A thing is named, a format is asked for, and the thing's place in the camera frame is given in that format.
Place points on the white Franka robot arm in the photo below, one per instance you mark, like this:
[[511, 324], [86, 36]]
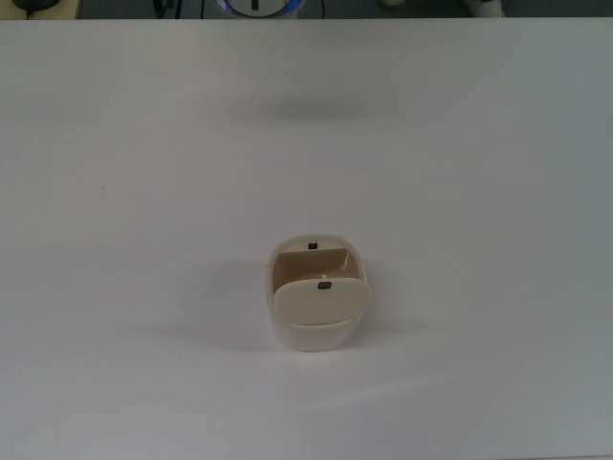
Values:
[[261, 7]]

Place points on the small cream bin with lid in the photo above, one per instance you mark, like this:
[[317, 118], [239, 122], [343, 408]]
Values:
[[316, 306]]

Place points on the white object behind table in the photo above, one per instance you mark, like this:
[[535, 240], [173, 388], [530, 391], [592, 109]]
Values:
[[483, 7]]

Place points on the black round object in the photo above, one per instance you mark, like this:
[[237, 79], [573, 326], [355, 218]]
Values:
[[33, 4]]

